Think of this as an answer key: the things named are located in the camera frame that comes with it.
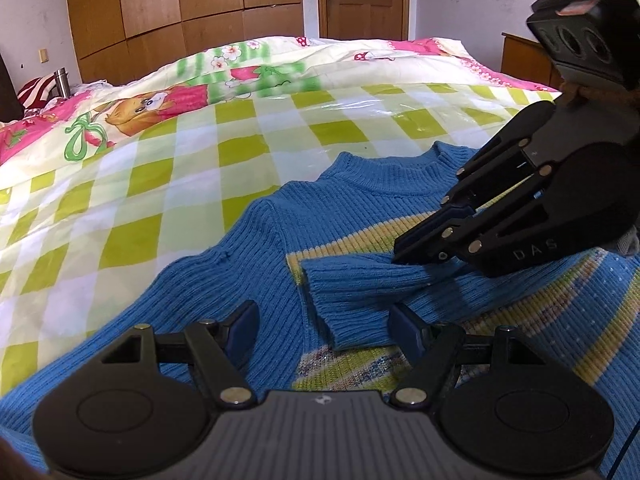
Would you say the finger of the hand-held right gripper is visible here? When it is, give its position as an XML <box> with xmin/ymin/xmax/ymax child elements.
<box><xmin>440</xmin><ymin>101</ymin><xmax>557</xmax><ymax>209</ymax></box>
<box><xmin>394</xmin><ymin>164</ymin><xmax>572</xmax><ymax>280</ymax></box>

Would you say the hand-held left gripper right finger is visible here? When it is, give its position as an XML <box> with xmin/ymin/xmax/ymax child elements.
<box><xmin>389</xmin><ymin>304</ymin><xmax>543</xmax><ymax>408</ymax></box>

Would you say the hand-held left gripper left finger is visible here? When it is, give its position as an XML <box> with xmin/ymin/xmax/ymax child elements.
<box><xmin>100</xmin><ymin>301</ymin><xmax>261</xmax><ymax>407</ymax></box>

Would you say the blue knit sweater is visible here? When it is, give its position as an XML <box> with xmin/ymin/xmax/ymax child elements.
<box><xmin>0</xmin><ymin>141</ymin><xmax>640</xmax><ymax>480</ymax></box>

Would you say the wooden side cabinet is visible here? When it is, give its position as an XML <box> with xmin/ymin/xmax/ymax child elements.
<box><xmin>501</xmin><ymin>32</ymin><xmax>565</xmax><ymax>91</ymax></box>

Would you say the green checked plastic sheet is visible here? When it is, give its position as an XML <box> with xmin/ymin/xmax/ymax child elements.
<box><xmin>0</xmin><ymin>80</ymin><xmax>563</xmax><ymax>401</ymax></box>

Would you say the wooden door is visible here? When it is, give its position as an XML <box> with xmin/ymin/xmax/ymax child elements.
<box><xmin>317</xmin><ymin>0</ymin><xmax>411</xmax><ymax>41</ymax></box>

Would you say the pink cartoon print quilt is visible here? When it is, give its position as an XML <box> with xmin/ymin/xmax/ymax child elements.
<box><xmin>0</xmin><ymin>35</ymin><xmax>561</xmax><ymax>166</ymax></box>

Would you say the steel flask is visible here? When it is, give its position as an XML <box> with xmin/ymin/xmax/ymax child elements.
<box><xmin>52</xmin><ymin>67</ymin><xmax>72</xmax><ymax>99</ymax></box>

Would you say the red white striped cloth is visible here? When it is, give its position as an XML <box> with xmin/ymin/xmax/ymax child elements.
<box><xmin>17</xmin><ymin>72</ymin><xmax>68</xmax><ymax>112</ymax></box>

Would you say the wooden wardrobe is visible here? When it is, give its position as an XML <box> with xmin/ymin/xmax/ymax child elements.
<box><xmin>65</xmin><ymin>0</ymin><xmax>306</xmax><ymax>86</ymax></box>

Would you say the dark wooden headboard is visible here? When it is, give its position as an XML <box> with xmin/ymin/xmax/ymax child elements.
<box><xmin>0</xmin><ymin>50</ymin><xmax>24</xmax><ymax>122</ymax></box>

